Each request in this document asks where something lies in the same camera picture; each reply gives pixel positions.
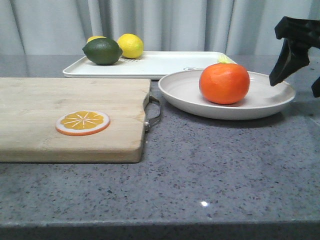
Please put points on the white rectangular tray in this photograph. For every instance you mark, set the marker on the white rectangular tray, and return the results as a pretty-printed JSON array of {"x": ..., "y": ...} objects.
[{"x": 151, "y": 65}]

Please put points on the grey curtain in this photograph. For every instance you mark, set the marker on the grey curtain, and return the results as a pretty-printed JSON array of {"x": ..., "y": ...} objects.
[{"x": 62, "y": 27}]

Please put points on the dark green lime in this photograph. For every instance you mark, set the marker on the dark green lime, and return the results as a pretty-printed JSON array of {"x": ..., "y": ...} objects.
[{"x": 103, "y": 51}]

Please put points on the metal cutting board handle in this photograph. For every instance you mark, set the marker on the metal cutting board handle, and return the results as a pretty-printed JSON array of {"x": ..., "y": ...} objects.
[{"x": 152, "y": 110}]

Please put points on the yellow lemon behind lime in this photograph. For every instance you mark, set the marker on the yellow lemon behind lime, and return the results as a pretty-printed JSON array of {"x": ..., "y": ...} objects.
[{"x": 94, "y": 38}]

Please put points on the orange mandarin fruit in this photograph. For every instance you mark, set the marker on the orange mandarin fruit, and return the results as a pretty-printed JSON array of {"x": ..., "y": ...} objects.
[{"x": 224, "y": 83}]

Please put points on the yellow lemon near tray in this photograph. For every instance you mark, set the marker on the yellow lemon near tray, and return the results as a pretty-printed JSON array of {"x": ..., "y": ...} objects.
[{"x": 132, "y": 46}]

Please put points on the wooden cutting board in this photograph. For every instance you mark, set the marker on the wooden cutting board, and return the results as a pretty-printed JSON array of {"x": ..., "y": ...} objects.
[{"x": 30, "y": 107}]

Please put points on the orange slice toy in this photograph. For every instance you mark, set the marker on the orange slice toy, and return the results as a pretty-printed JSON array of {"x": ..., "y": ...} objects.
[{"x": 82, "y": 123}]

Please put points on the yellow plastic fork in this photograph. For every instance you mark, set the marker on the yellow plastic fork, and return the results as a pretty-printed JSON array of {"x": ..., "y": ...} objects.
[{"x": 224, "y": 59}]

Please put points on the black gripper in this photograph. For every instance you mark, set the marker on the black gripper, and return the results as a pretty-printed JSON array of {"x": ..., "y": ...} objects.
[{"x": 299, "y": 35}]

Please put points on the beige round plate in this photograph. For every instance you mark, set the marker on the beige round plate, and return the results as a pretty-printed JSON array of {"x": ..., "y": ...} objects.
[{"x": 181, "y": 89}]

